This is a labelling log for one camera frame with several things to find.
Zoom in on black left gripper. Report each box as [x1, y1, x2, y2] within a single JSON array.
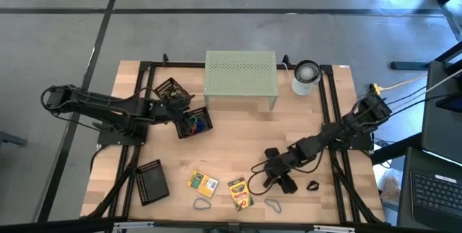
[[153, 89, 195, 122]]

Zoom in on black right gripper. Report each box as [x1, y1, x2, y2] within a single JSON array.
[[263, 146, 302, 185]]

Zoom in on small black plastic basket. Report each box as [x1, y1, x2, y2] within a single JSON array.
[[154, 76, 196, 110], [175, 105, 214, 140]]

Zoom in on grey-blue rubber band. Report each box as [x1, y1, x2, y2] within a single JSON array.
[[263, 198, 282, 214], [192, 197, 212, 211]]

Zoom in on yellow Crayola crayon box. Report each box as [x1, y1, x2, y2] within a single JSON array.
[[186, 170, 220, 198], [227, 177, 255, 211]]

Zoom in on black desk beam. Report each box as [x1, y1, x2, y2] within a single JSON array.
[[370, 133, 423, 165]]

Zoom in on green perforated metal shelf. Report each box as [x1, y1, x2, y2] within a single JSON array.
[[203, 50, 280, 111]]

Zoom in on long black plastic basket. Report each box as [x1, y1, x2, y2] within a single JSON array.
[[134, 159, 170, 207]]

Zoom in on bag of rubber bands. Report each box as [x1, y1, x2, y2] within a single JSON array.
[[379, 175, 401, 202]]

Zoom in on black laptop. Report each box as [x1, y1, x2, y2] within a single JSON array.
[[396, 146, 462, 232]]

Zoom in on black crossbar with silver brackets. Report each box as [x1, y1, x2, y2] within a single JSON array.
[[0, 216, 462, 233]]

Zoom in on black floor stand foot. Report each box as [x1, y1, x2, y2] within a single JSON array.
[[390, 61, 431, 71]]

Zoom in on grey furniture foot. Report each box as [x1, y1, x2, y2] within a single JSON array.
[[0, 131, 29, 146]]

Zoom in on dark tablet screen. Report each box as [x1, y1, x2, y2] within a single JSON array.
[[435, 92, 462, 114]]

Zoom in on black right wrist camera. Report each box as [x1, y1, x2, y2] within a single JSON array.
[[264, 147, 281, 160]]

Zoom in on black right gripper cable loop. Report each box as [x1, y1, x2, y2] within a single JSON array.
[[247, 159, 277, 196]]

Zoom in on black aluminium table frame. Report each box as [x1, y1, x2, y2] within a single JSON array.
[[81, 53, 391, 225]]

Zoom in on white fan cable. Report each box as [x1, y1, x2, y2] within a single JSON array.
[[281, 61, 294, 82]]

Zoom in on yellow power plug and cord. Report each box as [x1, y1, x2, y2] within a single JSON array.
[[370, 76, 429, 96]]

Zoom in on black power cable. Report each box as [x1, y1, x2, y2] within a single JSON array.
[[388, 85, 429, 104], [389, 94, 450, 117]]

